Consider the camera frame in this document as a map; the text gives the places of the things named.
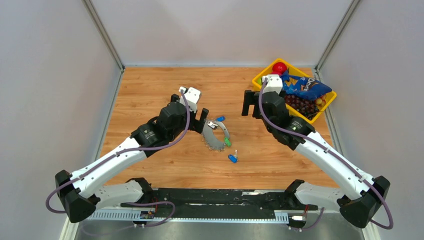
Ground silver keyring holder with rings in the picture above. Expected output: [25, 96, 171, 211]
[201, 120, 230, 152]

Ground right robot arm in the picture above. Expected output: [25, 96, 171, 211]
[241, 90, 394, 230]

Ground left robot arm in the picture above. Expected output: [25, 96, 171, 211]
[45, 87, 209, 223]

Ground red ball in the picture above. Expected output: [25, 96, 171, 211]
[271, 62, 288, 76]

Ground yellow plastic bin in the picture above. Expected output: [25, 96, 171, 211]
[252, 58, 337, 124]

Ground blue chips bag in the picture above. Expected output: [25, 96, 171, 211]
[280, 70, 332, 101]

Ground bunch of dark grapes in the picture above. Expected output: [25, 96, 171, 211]
[285, 94, 320, 120]

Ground small yellow red fruits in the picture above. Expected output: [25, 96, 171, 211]
[315, 94, 327, 107]

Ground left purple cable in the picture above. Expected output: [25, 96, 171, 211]
[45, 90, 191, 215]

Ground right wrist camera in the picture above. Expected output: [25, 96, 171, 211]
[261, 74, 283, 95]

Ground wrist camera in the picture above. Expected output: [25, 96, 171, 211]
[179, 86, 202, 113]
[261, 74, 283, 95]

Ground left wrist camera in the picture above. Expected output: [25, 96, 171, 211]
[179, 86, 202, 113]

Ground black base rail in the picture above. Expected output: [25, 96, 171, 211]
[138, 188, 306, 219]

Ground white slotted cable duct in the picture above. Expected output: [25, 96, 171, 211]
[86, 208, 290, 224]

